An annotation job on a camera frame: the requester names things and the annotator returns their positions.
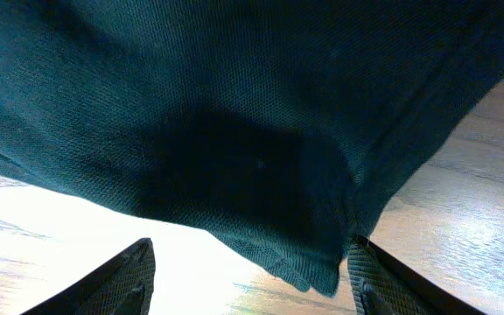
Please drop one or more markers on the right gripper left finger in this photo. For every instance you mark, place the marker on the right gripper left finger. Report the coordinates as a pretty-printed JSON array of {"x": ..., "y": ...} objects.
[{"x": 123, "y": 285}]

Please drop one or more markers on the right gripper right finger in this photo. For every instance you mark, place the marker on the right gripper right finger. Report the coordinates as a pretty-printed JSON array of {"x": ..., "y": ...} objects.
[{"x": 382, "y": 285}]

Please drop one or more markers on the black t-shirt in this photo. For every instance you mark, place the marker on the black t-shirt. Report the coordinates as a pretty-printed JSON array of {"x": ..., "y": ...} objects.
[{"x": 282, "y": 128}]

